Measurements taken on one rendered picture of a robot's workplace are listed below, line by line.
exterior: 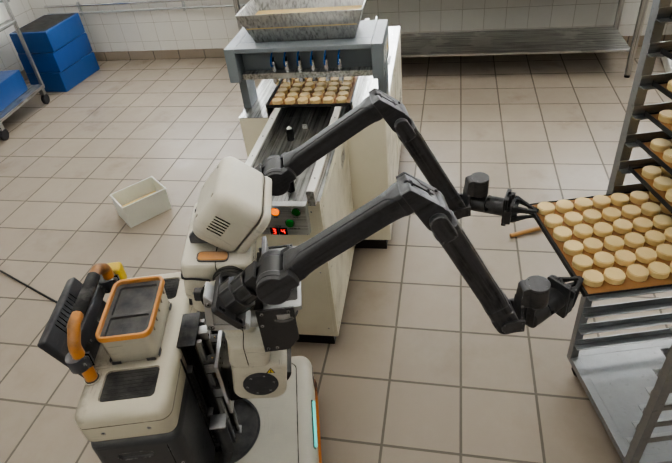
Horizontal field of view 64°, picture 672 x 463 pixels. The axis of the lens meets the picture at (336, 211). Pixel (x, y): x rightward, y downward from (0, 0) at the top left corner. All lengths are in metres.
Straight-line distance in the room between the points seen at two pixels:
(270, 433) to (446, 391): 0.79
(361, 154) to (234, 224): 1.48
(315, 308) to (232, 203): 1.21
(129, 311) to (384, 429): 1.15
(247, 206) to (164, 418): 0.62
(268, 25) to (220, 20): 3.52
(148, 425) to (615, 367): 1.73
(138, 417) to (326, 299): 1.04
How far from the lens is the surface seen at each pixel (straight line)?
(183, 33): 6.27
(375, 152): 2.66
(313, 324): 2.47
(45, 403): 2.86
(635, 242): 1.68
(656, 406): 1.95
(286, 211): 2.02
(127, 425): 1.60
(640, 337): 2.47
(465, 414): 2.38
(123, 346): 1.61
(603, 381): 2.39
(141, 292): 1.71
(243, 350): 1.58
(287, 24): 2.52
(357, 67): 2.55
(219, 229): 1.29
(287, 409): 2.08
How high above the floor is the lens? 1.98
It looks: 36 degrees down
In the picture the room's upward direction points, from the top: 7 degrees counter-clockwise
